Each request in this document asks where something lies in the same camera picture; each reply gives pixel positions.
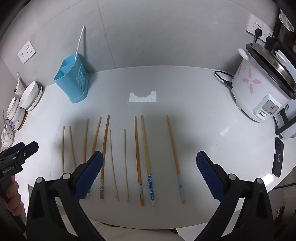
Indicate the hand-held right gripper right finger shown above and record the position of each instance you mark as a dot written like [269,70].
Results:
[209,178]

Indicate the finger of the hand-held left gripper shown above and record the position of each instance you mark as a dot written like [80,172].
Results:
[30,149]
[16,147]

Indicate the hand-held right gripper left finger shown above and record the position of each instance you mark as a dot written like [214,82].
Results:
[89,178]

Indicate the pale thin wooden chopstick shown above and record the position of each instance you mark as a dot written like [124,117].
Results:
[126,162]
[63,150]
[72,148]
[112,162]

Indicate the brown floral-band chopstick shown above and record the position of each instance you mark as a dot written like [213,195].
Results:
[138,162]
[105,150]

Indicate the grey-ended wooden chopstick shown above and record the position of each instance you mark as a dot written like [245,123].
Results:
[175,162]
[85,139]

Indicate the blue plastic utensil holder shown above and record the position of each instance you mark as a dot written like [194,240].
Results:
[69,76]

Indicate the person's left hand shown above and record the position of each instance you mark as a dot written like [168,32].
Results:
[11,197]

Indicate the glass and metal tableware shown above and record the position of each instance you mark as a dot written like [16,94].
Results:
[5,136]

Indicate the round wooden board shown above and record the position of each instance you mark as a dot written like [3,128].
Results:
[23,120]

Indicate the white bowl with dark rim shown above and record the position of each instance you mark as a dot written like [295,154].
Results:
[13,109]

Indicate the white plate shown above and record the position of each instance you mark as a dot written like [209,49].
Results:
[38,98]

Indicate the white ceramic jug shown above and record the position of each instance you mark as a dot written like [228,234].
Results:
[19,85]

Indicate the person's white clothing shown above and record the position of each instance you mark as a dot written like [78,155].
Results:
[129,234]

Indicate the black remote control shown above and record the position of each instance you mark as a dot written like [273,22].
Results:
[277,160]

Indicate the white tape patch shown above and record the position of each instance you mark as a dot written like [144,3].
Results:
[142,98]

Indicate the white floral rice cooker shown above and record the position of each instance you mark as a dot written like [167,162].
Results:
[254,92]

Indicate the white stick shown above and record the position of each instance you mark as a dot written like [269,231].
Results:
[78,44]

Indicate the black power plug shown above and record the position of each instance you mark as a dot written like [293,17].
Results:
[258,33]
[269,39]

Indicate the white double wall outlet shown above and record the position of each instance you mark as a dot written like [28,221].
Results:
[26,51]
[252,22]

